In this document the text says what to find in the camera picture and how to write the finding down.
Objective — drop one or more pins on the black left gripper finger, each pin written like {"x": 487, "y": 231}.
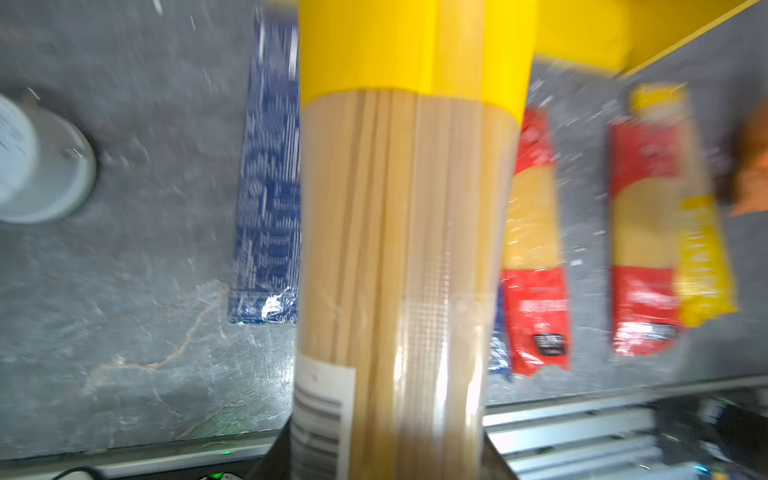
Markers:
{"x": 275, "y": 464}

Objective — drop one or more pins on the dark blue spaghetti box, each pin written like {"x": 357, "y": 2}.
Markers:
{"x": 267, "y": 214}

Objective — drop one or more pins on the yellow shelf with coloured boards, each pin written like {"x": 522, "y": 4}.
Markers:
{"x": 617, "y": 37}

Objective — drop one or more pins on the blue gold spaghetti bag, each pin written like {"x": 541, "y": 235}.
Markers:
{"x": 500, "y": 359}

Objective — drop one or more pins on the yellow top spaghetti bag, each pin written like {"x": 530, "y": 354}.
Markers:
{"x": 410, "y": 116}

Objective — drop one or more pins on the yellow clear spaghetti bag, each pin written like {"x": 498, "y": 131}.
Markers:
{"x": 705, "y": 283}

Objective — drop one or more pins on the red yellow spaghetti bag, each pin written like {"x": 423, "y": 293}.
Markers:
{"x": 644, "y": 207}

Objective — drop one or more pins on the orange shark plush toy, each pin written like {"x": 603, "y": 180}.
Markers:
{"x": 750, "y": 180}

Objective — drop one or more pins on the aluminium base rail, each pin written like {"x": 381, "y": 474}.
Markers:
{"x": 537, "y": 436}

